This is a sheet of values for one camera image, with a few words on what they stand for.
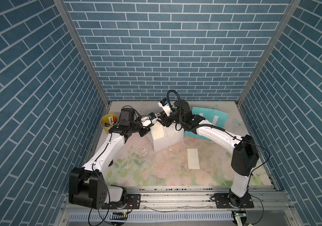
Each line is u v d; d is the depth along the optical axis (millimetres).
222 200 739
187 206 732
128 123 632
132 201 732
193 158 896
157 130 825
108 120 930
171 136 903
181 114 634
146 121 691
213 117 875
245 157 489
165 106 701
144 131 722
